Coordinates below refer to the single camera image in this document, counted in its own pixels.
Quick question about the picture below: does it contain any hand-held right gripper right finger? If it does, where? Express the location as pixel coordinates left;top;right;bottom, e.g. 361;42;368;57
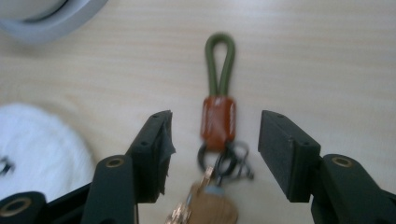
257;109;396;224

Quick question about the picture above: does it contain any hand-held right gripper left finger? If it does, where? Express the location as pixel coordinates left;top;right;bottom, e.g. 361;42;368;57
80;109;177;224

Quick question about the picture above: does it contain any green cord keychain with keys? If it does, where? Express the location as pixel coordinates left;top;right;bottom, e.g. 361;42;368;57
164;32;255;224

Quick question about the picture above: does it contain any white fluffy cloth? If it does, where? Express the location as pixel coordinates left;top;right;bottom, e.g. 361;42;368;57
0;103;96;203

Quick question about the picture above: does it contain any white round container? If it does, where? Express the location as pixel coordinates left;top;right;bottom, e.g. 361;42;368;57
0;0;109;44

